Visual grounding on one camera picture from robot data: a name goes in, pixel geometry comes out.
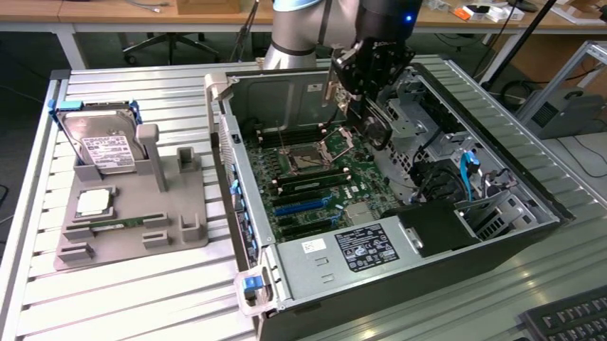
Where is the silver chipset heatsink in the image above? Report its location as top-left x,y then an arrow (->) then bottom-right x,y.
343,202 -> 383,225

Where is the open black PC case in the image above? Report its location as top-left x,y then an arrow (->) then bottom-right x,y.
203,63 -> 577,341

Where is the white box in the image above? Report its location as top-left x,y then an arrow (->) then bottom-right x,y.
473,5 -> 527,24

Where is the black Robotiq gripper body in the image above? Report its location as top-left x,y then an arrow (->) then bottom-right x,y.
356,0 -> 423,72

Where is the black slanted pole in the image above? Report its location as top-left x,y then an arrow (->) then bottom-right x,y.
477,0 -> 559,90

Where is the silver CPU chip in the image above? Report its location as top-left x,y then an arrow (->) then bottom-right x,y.
75,190 -> 115,216

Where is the black power wire bundle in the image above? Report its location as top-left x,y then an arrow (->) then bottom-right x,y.
409,158 -> 468,205

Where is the grey parts rack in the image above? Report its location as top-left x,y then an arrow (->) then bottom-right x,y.
52,123 -> 209,273

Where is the brown cardboard box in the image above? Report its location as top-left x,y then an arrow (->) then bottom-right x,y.
176,0 -> 241,15

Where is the black plastic shroud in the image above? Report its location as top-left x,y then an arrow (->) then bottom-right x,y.
381,204 -> 483,259

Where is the black office chair base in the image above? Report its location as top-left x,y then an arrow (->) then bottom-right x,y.
121,31 -> 221,67

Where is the black keyboard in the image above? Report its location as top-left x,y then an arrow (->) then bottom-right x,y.
516,286 -> 607,341

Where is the silver vented disk bay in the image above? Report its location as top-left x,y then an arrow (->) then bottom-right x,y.
452,191 -> 544,242

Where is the metal socket cover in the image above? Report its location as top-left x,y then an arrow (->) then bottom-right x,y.
320,126 -> 356,160

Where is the Nvidia graphics card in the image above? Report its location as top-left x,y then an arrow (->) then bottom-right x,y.
320,69 -> 397,152

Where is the aluminium profile frame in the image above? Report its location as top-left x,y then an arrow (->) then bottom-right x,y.
540,39 -> 607,118

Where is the blue SATA wire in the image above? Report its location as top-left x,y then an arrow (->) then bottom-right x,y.
457,151 -> 480,205

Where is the long black expansion slot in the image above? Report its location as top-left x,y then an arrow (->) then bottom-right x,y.
271,191 -> 329,209

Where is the silver power supply unit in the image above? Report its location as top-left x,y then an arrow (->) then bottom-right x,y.
273,215 -> 428,303

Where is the wooden desk white frame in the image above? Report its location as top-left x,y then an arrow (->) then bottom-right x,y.
0,0 -> 607,86

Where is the silver disk bay cage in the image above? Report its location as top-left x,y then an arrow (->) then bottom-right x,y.
383,98 -> 471,171

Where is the hard disk blue caddy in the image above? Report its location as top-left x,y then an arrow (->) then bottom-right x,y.
48,100 -> 148,175

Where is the green Dell motherboard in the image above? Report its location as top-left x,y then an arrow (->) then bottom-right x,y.
241,124 -> 399,242

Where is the green RAM stick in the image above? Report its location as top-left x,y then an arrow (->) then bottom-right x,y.
68,217 -> 152,232

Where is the installed RAM stick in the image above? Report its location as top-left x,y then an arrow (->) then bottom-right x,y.
277,173 -> 351,195

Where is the grey cable on desk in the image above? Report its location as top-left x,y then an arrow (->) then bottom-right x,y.
123,0 -> 169,15

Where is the grey machine black handle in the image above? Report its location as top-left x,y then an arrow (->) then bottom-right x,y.
513,87 -> 607,141

